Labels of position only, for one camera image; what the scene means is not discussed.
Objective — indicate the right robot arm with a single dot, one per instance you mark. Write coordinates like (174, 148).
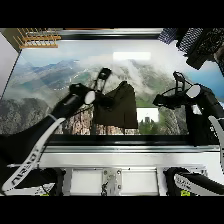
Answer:
(210, 103)

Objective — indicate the heap of clothes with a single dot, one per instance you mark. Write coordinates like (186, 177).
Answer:
(203, 43)

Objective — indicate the silver frame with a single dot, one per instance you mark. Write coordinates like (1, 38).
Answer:
(133, 156)

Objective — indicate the dark brown garment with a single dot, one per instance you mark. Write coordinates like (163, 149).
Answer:
(118, 110)

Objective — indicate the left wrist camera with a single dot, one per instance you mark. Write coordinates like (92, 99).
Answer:
(105, 73)

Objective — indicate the blue checked garment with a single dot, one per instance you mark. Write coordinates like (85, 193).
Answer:
(168, 35)

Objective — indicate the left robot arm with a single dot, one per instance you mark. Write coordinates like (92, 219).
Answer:
(33, 143)

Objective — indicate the brown clothes hanger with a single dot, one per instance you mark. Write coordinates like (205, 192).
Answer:
(36, 33)
(36, 43)

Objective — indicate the black garment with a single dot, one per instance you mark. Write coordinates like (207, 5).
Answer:
(197, 130)

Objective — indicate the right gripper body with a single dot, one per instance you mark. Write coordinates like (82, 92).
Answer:
(168, 101)

